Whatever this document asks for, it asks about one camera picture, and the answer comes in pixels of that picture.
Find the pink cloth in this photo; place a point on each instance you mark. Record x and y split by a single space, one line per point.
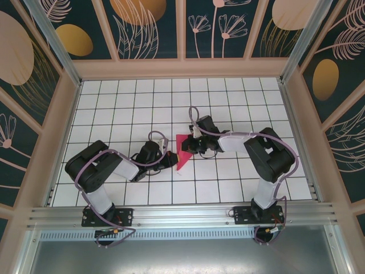
182 160

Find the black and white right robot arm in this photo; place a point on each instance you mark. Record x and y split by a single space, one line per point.
271 157

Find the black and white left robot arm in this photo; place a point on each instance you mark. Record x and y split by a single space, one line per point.
91 168

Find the grey metal sheet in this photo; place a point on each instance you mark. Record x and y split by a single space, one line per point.
182 257

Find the aluminium mounting rail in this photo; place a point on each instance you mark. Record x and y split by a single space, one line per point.
182 215

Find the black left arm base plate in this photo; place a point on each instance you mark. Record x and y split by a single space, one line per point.
125 217

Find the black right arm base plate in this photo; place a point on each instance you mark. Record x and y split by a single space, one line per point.
241 215

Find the aluminium table side rail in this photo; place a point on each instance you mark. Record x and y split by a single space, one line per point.
298 142
66 142

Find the aluminium frame post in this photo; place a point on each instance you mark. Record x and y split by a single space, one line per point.
302 45
57 48

